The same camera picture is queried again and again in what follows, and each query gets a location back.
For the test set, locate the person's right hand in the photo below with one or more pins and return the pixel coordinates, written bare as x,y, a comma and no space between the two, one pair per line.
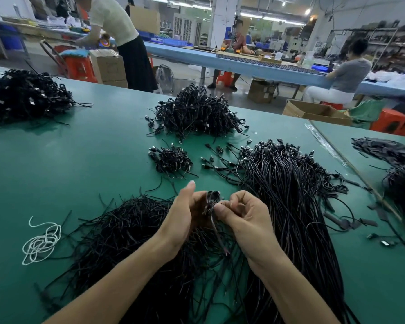
253,226

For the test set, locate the person's left hand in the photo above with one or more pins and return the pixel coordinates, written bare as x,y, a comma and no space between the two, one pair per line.
179,222

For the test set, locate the person's right thumb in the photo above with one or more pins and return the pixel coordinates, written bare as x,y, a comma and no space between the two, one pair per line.
226,209

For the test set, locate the person's left thumb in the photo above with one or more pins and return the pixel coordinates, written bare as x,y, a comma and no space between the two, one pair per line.
188,195

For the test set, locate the person's left forearm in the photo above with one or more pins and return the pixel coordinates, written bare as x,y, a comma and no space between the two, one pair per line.
121,286

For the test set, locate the person's right forearm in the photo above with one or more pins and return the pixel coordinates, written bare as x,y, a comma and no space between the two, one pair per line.
290,290

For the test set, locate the pile of black twist ties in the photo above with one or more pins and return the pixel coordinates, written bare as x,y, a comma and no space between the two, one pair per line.
131,239

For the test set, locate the clear plastic wrap strip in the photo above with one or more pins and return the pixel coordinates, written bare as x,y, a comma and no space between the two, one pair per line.
325,143

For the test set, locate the floor fan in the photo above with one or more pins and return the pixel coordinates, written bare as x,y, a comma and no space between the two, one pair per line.
164,77

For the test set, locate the red plastic stool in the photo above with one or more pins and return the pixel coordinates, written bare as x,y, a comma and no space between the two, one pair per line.
332,105
224,79

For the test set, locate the flat wide cardboard box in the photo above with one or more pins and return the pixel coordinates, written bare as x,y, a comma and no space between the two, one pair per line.
315,113

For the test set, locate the long blue work table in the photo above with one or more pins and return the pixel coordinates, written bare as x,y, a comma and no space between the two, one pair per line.
195,59

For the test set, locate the taped brown cardboard box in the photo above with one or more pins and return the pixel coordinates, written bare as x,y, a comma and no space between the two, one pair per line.
108,67

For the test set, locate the row of blue crates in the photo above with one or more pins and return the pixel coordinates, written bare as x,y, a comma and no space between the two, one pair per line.
165,38

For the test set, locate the white air cooler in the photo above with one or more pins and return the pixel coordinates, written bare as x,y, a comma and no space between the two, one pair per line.
188,28

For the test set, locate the pile of black flat strips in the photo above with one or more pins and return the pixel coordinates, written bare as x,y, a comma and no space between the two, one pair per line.
384,150

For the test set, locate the green bag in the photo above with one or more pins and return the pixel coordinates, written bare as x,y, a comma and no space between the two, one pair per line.
366,113

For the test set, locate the large upright cardboard box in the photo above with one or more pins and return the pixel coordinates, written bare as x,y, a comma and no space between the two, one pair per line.
145,19

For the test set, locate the heap of white plastic bags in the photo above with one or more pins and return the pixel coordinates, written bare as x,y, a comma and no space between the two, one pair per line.
391,79

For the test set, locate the metal storage shelf rack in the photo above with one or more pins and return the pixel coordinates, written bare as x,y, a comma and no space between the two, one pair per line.
391,43

